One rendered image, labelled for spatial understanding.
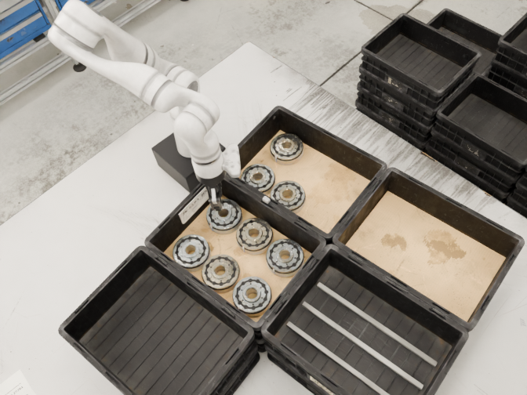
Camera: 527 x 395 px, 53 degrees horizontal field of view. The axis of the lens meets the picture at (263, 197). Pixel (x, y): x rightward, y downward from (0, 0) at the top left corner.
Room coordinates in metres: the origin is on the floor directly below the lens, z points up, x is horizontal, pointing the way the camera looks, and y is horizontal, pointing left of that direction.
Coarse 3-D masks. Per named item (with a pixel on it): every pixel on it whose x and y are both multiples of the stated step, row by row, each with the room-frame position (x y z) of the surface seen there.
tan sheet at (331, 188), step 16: (304, 144) 1.02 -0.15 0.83; (256, 160) 0.98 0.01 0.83; (272, 160) 0.97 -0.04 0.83; (304, 160) 0.96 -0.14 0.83; (320, 160) 0.95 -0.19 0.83; (240, 176) 0.92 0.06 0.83; (288, 176) 0.90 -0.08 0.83; (304, 176) 0.89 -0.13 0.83; (320, 176) 0.89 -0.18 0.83; (336, 176) 0.88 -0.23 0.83; (352, 176) 0.87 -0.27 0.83; (320, 192) 0.83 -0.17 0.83; (336, 192) 0.82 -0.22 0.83; (352, 192) 0.82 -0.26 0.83; (304, 208) 0.78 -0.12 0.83; (320, 208) 0.77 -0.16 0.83; (336, 208) 0.77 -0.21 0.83; (320, 224) 0.72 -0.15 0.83
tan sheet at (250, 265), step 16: (192, 224) 0.78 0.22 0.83; (176, 240) 0.73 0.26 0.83; (208, 240) 0.72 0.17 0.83; (224, 240) 0.71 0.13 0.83; (240, 256) 0.65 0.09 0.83; (256, 256) 0.65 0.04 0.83; (288, 256) 0.64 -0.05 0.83; (304, 256) 0.63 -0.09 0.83; (192, 272) 0.63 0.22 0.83; (224, 272) 0.61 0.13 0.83; (256, 272) 0.60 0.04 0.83; (272, 288) 0.55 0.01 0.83; (256, 320) 0.47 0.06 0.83
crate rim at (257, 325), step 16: (192, 192) 0.82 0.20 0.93; (176, 208) 0.78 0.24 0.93; (272, 208) 0.74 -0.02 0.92; (160, 224) 0.73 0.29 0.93; (144, 240) 0.69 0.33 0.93; (320, 240) 0.62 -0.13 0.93; (160, 256) 0.64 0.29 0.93; (208, 288) 0.53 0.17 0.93; (288, 288) 0.50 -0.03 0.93; (224, 304) 0.48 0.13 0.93; (272, 304) 0.47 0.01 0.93
